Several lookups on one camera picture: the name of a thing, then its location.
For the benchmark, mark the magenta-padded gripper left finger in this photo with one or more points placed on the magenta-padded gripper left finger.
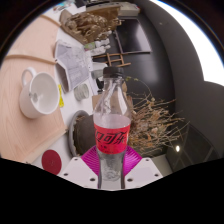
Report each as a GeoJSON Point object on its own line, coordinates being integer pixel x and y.
{"type": "Point", "coordinates": [78, 171]}

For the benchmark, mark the grey plant saucer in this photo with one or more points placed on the grey plant saucer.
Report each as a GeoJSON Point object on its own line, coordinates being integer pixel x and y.
{"type": "Point", "coordinates": [71, 133]}

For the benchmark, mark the light wooden board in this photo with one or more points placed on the light wooden board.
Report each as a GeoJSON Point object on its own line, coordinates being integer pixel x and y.
{"type": "Point", "coordinates": [23, 133]}

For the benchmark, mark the green-labelled white bottle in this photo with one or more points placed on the green-labelled white bottle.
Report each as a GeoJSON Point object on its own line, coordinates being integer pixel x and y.
{"type": "Point", "coordinates": [98, 44]}

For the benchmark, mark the black wall screen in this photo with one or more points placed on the black wall screen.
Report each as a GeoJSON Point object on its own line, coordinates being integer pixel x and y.
{"type": "Point", "coordinates": [133, 35]}

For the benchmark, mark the white cabinet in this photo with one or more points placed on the white cabinet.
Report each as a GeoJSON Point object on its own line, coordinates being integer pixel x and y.
{"type": "Point", "coordinates": [130, 10]}

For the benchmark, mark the flat round red coaster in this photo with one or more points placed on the flat round red coaster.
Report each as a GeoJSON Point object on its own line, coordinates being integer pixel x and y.
{"type": "Point", "coordinates": [51, 162]}

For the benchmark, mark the yellow packet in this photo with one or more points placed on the yellow packet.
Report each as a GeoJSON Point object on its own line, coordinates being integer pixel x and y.
{"type": "Point", "coordinates": [61, 96]}

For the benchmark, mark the dried plant in grey pot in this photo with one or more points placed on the dried plant in grey pot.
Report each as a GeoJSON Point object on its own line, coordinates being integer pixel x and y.
{"type": "Point", "coordinates": [83, 136]}

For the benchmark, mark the clear red-labelled drink bottle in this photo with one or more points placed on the clear red-labelled drink bottle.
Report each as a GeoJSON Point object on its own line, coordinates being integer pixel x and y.
{"type": "Point", "coordinates": [111, 133]}

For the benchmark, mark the round ceiling spotlight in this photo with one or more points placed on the round ceiling spotlight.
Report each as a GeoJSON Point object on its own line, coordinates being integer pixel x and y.
{"type": "Point", "coordinates": [177, 148]}

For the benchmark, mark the long ceiling light strip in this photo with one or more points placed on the long ceiling light strip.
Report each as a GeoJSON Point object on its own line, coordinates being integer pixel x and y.
{"type": "Point", "coordinates": [200, 43]}

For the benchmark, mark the small white cup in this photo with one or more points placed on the small white cup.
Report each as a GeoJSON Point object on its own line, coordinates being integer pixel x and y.
{"type": "Point", "coordinates": [81, 92]}

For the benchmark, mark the white mug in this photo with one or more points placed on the white mug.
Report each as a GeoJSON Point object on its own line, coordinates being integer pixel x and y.
{"type": "Point", "coordinates": [36, 100]}

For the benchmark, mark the wooden easel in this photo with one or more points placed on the wooden easel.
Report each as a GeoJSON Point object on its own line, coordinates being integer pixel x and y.
{"type": "Point", "coordinates": [115, 60]}

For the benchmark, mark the open newspaper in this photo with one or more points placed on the open newspaper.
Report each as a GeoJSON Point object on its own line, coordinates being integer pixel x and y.
{"type": "Point", "coordinates": [75, 63]}

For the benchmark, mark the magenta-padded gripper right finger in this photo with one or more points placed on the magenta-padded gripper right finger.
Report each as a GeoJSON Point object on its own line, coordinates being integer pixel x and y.
{"type": "Point", "coordinates": [145, 171]}

